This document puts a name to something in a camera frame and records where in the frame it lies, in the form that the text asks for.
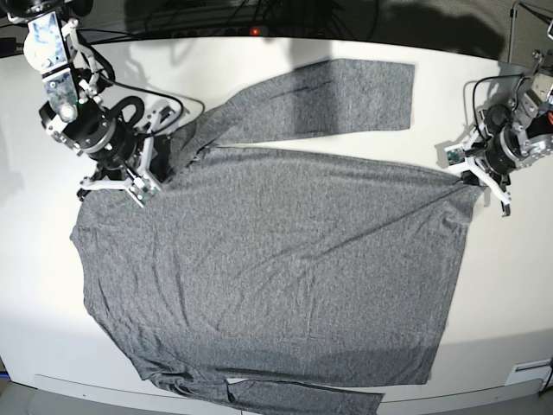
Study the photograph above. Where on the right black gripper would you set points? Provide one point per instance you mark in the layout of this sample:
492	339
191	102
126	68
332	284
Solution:
118	150

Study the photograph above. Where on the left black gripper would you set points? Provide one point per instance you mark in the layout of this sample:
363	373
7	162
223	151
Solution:
501	157

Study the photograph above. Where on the grey long-sleeve T-shirt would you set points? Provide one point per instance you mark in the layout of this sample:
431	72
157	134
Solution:
277	281

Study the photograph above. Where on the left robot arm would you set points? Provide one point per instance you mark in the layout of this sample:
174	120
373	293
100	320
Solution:
527	113

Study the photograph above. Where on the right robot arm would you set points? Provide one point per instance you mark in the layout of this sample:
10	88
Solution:
74	75

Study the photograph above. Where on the black power strip red light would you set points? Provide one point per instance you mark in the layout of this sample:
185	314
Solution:
242	29

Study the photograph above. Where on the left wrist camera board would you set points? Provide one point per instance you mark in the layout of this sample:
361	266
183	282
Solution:
453	156

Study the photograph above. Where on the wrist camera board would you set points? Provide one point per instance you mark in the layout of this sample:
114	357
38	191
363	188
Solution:
453	156
142	189

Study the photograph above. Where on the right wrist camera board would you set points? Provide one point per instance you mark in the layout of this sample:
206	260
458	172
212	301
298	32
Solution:
142	189

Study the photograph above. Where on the grey metal stand frame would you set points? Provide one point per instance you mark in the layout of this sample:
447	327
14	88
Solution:
530	29

